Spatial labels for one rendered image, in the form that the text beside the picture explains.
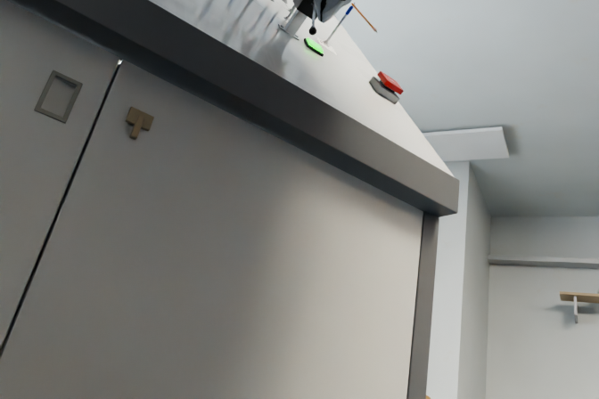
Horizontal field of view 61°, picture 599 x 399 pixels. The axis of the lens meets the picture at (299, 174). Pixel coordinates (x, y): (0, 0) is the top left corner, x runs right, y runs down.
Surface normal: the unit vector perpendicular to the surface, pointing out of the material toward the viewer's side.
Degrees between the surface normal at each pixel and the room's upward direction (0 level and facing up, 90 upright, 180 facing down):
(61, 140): 90
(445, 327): 90
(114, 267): 90
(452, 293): 90
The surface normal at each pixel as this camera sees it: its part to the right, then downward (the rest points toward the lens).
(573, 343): -0.45, -0.45
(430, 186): 0.58, -0.24
